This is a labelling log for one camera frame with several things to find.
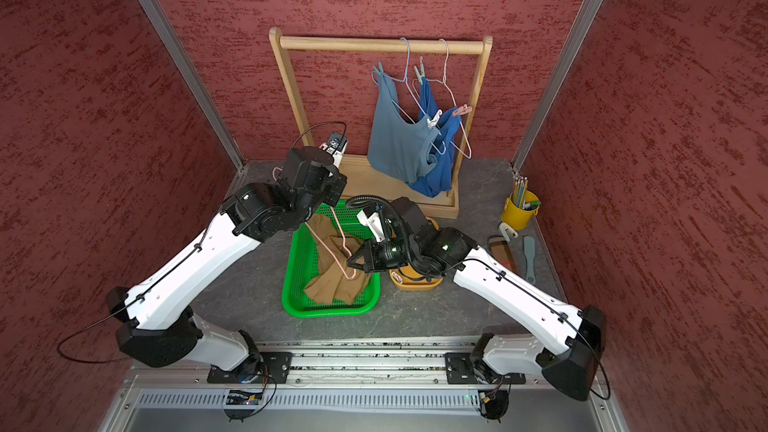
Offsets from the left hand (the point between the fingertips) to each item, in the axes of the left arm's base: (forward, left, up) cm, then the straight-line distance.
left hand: (327, 173), depth 66 cm
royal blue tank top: (+18, -30, -24) cm, 42 cm away
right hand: (-19, -6, -12) cm, 23 cm away
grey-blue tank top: (+29, -16, -16) cm, 37 cm away
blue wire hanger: (+11, -27, -3) cm, 29 cm away
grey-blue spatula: (+1, -60, -37) cm, 70 cm away
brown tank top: (-13, +1, -30) cm, 32 cm away
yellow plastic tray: (-22, -18, -6) cm, 29 cm away
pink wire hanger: (-10, +3, -14) cm, 17 cm away
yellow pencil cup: (+12, -57, -29) cm, 65 cm away
